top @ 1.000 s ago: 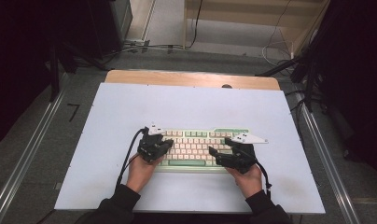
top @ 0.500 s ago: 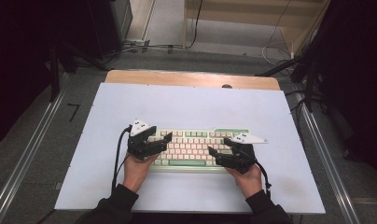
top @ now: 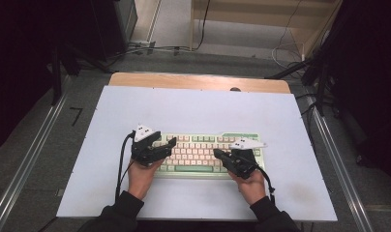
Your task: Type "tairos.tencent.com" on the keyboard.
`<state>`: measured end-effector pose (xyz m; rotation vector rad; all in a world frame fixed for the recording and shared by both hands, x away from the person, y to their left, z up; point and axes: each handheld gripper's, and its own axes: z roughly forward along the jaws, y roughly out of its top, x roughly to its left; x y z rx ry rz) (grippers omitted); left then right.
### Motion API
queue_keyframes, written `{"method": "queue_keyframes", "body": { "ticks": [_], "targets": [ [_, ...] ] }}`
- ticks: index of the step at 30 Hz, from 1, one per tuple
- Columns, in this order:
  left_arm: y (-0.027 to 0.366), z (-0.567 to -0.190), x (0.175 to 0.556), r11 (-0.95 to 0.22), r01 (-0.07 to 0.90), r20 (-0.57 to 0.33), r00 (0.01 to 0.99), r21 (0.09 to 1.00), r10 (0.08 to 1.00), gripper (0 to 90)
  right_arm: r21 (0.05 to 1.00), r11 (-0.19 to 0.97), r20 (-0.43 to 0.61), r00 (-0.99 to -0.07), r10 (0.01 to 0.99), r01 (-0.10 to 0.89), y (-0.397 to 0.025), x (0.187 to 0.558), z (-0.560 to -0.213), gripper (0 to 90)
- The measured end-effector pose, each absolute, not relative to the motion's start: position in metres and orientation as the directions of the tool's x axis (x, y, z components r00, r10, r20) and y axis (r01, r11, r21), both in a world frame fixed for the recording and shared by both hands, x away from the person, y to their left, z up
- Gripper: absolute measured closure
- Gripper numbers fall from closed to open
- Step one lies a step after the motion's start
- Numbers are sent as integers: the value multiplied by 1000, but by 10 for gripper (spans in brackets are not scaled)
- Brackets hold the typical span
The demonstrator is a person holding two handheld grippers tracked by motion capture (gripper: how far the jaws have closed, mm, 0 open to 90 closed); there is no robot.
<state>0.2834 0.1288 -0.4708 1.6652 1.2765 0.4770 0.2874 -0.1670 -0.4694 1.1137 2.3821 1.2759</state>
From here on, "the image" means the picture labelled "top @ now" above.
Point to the white board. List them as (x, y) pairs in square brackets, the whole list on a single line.
[(196, 109)]

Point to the green and pink keyboard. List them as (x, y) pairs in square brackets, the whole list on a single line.
[(193, 168)]

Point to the wooden shelf unit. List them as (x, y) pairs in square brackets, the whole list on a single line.
[(248, 11)]

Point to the black metal stand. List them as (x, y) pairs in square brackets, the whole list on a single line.
[(56, 77)]

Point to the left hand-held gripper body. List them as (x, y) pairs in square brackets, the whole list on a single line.
[(142, 132)]

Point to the wooden table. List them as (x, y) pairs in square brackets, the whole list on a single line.
[(184, 81)]

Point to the dark curtain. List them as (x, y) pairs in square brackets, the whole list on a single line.
[(22, 64), (371, 80)]

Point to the black cabinet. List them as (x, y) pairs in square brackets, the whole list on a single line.
[(111, 25)]

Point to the person's left hand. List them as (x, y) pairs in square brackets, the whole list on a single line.
[(140, 180)]

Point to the aluminium floor rail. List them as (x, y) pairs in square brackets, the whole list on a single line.
[(345, 180), (25, 167)]

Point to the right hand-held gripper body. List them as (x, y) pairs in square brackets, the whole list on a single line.
[(243, 162)]

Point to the person's right hand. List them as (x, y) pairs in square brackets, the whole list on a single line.
[(253, 188)]

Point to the black tripod stand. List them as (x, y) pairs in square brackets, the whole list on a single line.
[(321, 87)]

